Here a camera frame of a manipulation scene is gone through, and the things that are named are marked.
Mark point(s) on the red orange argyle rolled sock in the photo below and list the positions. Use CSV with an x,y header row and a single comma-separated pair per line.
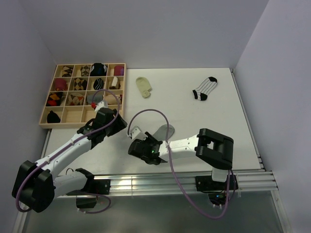
x,y
54,99

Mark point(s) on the beige orange argyle rolled sock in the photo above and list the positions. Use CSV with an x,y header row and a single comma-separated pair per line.
x,y
75,99

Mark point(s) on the cream brown rolled sock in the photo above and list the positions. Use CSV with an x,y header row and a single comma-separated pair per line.
x,y
115,84

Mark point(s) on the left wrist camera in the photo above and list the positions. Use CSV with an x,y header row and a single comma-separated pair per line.
x,y
99,105

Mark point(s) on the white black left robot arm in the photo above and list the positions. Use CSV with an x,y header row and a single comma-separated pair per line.
x,y
38,184

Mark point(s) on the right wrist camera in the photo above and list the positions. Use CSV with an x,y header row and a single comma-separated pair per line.
x,y
136,133

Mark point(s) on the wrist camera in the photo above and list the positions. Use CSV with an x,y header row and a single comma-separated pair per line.
x,y
99,105
136,133

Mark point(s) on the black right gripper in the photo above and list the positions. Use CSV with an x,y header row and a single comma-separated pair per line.
x,y
150,138

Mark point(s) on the wooden compartment sock box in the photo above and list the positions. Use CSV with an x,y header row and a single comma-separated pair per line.
x,y
77,116

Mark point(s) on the maroon rolled sock right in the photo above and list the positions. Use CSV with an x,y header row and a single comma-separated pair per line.
x,y
118,70

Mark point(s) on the beige grey argyle rolled sock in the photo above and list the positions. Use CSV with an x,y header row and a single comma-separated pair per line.
x,y
85,70

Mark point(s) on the black sock with white stripes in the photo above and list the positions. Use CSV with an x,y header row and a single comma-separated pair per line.
x,y
52,117

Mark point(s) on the black white striped rolled sock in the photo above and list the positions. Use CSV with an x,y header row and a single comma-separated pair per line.
x,y
98,84

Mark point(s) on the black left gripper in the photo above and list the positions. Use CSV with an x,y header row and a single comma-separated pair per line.
x,y
119,124

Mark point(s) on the black blue rolled sock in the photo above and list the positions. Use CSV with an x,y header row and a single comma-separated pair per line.
x,y
98,69

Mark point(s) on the white black striped ankle sock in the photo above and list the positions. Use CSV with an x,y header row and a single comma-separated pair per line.
x,y
205,88

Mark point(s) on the grey ankle sock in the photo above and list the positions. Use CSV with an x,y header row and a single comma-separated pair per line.
x,y
160,134

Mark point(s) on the brown argyle rolled sock corner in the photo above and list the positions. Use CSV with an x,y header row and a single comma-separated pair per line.
x,y
67,71

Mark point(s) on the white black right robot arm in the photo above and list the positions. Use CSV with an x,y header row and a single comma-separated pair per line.
x,y
211,147

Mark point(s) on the maroon rolled sock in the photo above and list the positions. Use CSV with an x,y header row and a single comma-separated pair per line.
x,y
60,84
118,70

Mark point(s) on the cream ankle sock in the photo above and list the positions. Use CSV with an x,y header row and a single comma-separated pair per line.
x,y
143,86

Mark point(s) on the maroon rolled sock left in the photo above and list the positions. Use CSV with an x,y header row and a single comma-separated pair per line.
x,y
60,84

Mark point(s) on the brown yellow argyle rolled sock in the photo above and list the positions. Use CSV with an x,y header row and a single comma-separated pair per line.
x,y
79,84

